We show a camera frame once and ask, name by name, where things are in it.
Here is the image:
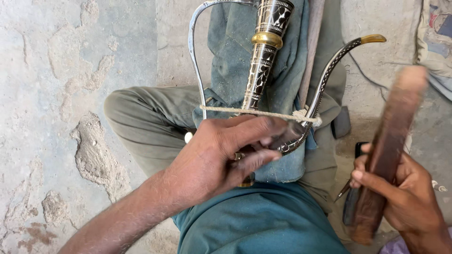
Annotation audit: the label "person's left hand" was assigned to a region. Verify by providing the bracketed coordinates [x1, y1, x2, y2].
[169, 115, 295, 209]

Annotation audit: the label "person's olive trousers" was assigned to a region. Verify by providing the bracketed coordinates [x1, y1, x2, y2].
[103, 0, 350, 214]

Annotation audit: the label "ornate inlaid metal axe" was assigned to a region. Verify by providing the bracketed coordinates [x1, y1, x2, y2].
[188, 0, 387, 188]

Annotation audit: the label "printed fabric bag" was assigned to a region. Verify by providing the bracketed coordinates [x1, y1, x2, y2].
[415, 0, 452, 102]

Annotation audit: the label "person's teal shirt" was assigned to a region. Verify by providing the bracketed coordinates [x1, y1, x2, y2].
[172, 181, 351, 254]

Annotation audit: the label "brown wooden mallet block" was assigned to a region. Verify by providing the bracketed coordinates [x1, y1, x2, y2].
[347, 65, 430, 246]

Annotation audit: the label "beige cord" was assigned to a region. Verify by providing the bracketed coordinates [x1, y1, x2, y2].
[199, 104, 323, 128]

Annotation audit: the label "dusty blue-green cloth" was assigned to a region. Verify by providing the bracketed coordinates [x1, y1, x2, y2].
[192, 0, 319, 184]

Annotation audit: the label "person's right hand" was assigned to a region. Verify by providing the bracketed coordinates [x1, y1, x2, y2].
[350, 143, 444, 236]

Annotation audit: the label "pointed metal punch tool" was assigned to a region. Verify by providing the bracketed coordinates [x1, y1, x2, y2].
[333, 179, 352, 204]

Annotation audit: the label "brown wooden rod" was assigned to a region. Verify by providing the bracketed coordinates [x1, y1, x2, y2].
[298, 0, 326, 108]

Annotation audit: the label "purple cloth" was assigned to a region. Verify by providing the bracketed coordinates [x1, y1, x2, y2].
[379, 227, 452, 254]

